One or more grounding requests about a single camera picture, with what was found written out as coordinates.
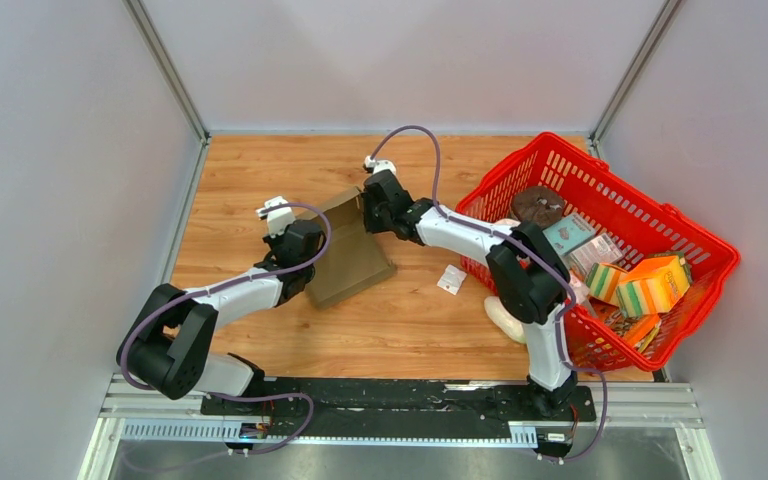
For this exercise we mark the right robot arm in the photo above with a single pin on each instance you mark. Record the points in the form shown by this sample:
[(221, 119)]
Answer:
[(530, 278)]

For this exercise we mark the orange sponge pack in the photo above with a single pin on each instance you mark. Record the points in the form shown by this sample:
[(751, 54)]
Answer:
[(655, 285)]

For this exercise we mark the brown round chocolate cake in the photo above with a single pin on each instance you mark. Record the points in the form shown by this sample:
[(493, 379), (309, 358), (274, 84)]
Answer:
[(539, 205)]

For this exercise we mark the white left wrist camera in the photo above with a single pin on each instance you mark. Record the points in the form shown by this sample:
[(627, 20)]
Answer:
[(277, 214)]

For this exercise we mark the red plastic basket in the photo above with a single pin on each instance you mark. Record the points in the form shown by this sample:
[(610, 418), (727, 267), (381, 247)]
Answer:
[(640, 226)]

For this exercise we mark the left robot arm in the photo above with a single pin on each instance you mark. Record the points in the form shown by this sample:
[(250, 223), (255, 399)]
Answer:
[(168, 348)]

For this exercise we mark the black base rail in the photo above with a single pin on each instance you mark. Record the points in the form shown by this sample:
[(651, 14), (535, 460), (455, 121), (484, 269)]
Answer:
[(402, 410)]

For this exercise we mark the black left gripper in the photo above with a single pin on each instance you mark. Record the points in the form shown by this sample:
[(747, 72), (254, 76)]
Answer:
[(273, 242)]

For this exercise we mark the pink transparent packet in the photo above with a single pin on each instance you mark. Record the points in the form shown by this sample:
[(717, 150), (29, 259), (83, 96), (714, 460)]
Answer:
[(599, 249)]

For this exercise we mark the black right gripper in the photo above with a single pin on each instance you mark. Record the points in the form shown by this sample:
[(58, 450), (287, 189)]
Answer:
[(369, 224)]

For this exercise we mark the orange snack bag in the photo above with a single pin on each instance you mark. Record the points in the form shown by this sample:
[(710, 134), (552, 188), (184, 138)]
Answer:
[(638, 332)]

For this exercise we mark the small white packet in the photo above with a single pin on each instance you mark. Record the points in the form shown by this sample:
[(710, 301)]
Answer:
[(452, 279)]

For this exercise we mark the brown cardboard box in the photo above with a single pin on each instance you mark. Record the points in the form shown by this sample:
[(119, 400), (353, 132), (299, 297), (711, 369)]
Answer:
[(354, 261)]

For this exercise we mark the teal small box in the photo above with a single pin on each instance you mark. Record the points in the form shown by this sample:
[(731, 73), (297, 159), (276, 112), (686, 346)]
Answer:
[(569, 233)]

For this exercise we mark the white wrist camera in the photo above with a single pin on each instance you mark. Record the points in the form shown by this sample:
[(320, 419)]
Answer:
[(373, 166), (277, 214)]

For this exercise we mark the white tissue roll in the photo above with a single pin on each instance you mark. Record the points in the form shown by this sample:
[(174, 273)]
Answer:
[(509, 222)]

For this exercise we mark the striped colourful sponge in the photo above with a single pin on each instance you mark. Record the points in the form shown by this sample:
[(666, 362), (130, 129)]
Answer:
[(602, 282)]

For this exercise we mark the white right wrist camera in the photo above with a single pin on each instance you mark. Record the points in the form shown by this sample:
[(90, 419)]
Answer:
[(373, 166)]

